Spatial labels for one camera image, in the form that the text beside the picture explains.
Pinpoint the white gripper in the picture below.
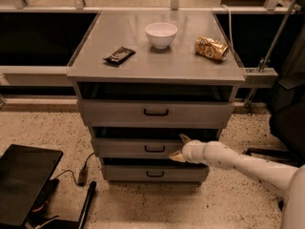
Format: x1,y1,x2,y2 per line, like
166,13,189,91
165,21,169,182
169,134,207,165

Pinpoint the grey drawer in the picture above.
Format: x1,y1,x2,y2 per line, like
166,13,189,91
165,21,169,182
102,165,209,183
91,138,183,159
78,100,234,129

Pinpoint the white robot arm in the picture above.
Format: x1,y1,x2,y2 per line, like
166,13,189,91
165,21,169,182
169,134,305,229

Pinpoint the grey bottom drawer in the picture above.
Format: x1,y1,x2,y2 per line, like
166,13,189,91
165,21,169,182
102,165,209,183

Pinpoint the grey metal drawer cabinet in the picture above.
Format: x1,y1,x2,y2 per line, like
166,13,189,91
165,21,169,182
66,9,247,186

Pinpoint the grey top drawer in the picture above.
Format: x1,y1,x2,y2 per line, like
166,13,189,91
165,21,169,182
78,100,234,129

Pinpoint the black pole on floor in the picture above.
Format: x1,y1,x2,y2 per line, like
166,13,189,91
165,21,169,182
77,181,96,229

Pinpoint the crushed gold soda can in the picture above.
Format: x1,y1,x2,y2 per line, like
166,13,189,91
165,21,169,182
194,35,229,61

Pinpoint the black candy bar wrapper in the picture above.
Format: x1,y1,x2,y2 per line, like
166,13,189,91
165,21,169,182
105,47,135,65

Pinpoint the black office chair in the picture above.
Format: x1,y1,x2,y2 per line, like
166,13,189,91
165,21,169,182
245,21,305,168

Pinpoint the white ceramic bowl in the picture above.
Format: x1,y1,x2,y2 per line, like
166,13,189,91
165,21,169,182
145,22,177,49

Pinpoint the metal clamp rod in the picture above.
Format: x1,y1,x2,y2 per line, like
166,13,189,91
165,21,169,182
244,0,297,115

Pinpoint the grey power adapter with cable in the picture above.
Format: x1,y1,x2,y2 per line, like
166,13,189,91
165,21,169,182
55,153,93,187

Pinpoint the white cable at cabinet side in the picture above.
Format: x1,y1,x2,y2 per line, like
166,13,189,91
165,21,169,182
220,4,236,57

